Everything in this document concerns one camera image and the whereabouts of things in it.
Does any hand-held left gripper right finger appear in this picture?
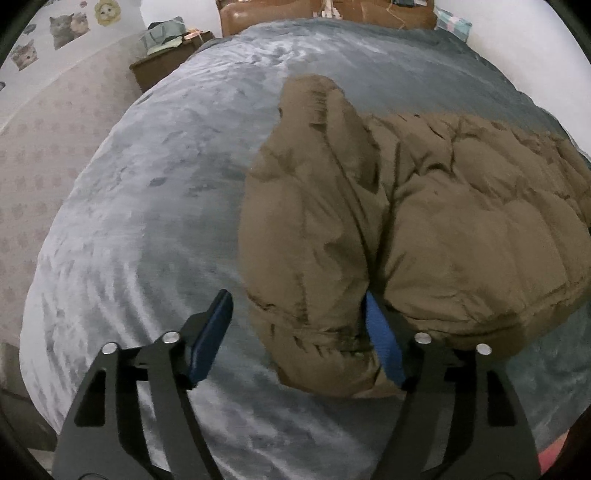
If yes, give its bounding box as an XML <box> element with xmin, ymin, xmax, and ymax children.
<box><xmin>365</xmin><ymin>292</ymin><xmax>541</xmax><ymax>480</ymax></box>

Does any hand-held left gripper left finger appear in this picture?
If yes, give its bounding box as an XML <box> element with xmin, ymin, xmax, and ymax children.
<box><xmin>53</xmin><ymin>289</ymin><xmax>235</xmax><ymax>480</ymax></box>

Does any brown puffer jacket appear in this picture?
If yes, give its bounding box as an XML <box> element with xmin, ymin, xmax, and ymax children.
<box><xmin>238</xmin><ymin>75</ymin><xmax>591</xmax><ymax>398</ymax></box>

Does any grey plush blanket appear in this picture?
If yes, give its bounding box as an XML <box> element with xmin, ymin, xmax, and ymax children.
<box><xmin>18</xmin><ymin>18</ymin><xmax>591</xmax><ymax>480</ymax></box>

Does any red cloth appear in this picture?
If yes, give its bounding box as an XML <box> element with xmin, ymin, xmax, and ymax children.
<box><xmin>538</xmin><ymin>434</ymin><xmax>572</xmax><ymax>477</ymax></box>

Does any brown wooden nightstand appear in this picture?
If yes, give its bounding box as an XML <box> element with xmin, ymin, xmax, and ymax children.
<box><xmin>129</xmin><ymin>31</ymin><xmax>215</xmax><ymax>93</ymax></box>

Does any green cloth bundle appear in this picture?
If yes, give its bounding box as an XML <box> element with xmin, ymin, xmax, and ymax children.
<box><xmin>141</xmin><ymin>17</ymin><xmax>185</xmax><ymax>54</ymax></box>

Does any brown leather headboard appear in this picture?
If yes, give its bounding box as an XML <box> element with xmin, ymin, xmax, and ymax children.
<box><xmin>217</xmin><ymin>0</ymin><xmax>437</xmax><ymax>38</ymax></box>

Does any plaid pastel pillow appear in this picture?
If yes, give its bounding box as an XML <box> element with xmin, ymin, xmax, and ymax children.
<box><xmin>434</xmin><ymin>8</ymin><xmax>472</xmax><ymax>40</ymax></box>

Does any tabby cat wall sticker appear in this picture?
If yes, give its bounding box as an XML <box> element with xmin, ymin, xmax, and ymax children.
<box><xmin>9</xmin><ymin>39</ymin><xmax>38</xmax><ymax>71</ymax></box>

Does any two cats wall sticker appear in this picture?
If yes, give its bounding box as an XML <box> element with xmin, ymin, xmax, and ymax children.
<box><xmin>48</xmin><ymin>11</ymin><xmax>90</xmax><ymax>49</ymax></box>

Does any sunflower cat wall sticker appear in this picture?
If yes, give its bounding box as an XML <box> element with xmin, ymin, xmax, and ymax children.
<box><xmin>95</xmin><ymin>1</ymin><xmax>122</xmax><ymax>26</ymax></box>

